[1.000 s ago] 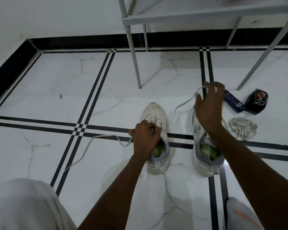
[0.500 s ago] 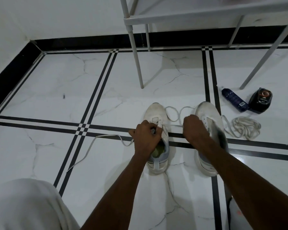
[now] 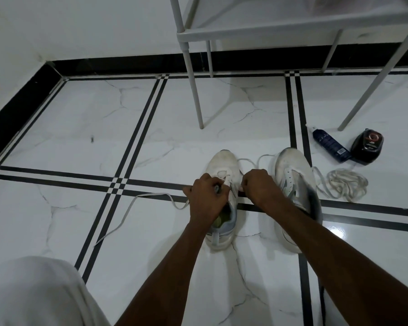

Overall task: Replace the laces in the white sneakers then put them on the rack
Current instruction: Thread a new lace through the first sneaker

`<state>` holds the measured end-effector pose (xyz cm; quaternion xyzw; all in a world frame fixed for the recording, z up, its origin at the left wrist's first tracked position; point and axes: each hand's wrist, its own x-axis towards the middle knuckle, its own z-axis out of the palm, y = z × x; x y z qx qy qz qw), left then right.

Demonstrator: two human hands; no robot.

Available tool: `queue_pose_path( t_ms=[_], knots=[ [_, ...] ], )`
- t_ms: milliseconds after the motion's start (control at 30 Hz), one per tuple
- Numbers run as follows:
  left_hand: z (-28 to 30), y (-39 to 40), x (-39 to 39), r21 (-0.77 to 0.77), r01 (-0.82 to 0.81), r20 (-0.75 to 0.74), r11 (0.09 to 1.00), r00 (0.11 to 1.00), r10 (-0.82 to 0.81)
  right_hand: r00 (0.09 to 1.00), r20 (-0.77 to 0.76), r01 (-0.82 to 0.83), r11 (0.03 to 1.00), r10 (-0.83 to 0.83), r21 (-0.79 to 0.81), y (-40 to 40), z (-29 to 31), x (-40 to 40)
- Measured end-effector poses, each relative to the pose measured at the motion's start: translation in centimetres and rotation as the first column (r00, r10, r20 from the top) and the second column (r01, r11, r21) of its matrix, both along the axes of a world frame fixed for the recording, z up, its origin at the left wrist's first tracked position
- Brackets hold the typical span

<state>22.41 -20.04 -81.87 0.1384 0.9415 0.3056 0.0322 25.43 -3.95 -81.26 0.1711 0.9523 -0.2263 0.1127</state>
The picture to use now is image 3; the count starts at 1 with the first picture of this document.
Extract person's left hand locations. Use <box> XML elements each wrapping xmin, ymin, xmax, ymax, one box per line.
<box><xmin>182</xmin><ymin>173</ymin><xmax>231</xmax><ymax>232</ymax></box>

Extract person's right hand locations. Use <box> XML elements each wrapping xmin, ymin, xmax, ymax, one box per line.
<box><xmin>241</xmin><ymin>168</ymin><xmax>286</xmax><ymax>214</ymax></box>

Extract white sneaker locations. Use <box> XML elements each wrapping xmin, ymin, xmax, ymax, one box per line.
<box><xmin>204</xmin><ymin>149</ymin><xmax>244</xmax><ymax>252</ymax></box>
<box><xmin>273</xmin><ymin>147</ymin><xmax>324</xmax><ymax>254</ymax></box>

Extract white shoelace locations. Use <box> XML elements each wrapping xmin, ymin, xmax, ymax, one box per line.
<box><xmin>312</xmin><ymin>166</ymin><xmax>369</xmax><ymax>203</ymax></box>
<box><xmin>94</xmin><ymin>154</ymin><xmax>276</xmax><ymax>247</ymax></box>

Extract clear box with red lid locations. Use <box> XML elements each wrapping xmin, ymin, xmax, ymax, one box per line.
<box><xmin>306</xmin><ymin>0</ymin><xmax>388</xmax><ymax>16</ymax></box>

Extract person's right forearm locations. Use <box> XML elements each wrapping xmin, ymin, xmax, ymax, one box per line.
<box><xmin>272</xmin><ymin>197</ymin><xmax>408</xmax><ymax>326</ymax></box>

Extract person's left forearm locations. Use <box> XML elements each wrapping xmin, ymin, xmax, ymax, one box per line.
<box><xmin>115</xmin><ymin>222</ymin><xmax>211</xmax><ymax>326</ymax></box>

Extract black shoe polish container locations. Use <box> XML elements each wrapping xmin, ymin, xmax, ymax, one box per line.
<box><xmin>350</xmin><ymin>128</ymin><xmax>385</xmax><ymax>166</ymax></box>

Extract grey metal shelf rack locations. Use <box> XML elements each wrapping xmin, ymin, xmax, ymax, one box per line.
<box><xmin>169</xmin><ymin>0</ymin><xmax>408</xmax><ymax>132</ymax></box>

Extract dark blue spray bottle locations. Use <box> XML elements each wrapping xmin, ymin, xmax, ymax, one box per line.
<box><xmin>306</xmin><ymin>125</ymin><xmax>353</xmax><ymax>163</ymax></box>

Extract white shorts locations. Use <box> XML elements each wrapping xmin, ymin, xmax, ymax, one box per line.
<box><xmin>0</xmin><ymin>256</ymin><xmax>111</xmax><ymax>326</ymax></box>

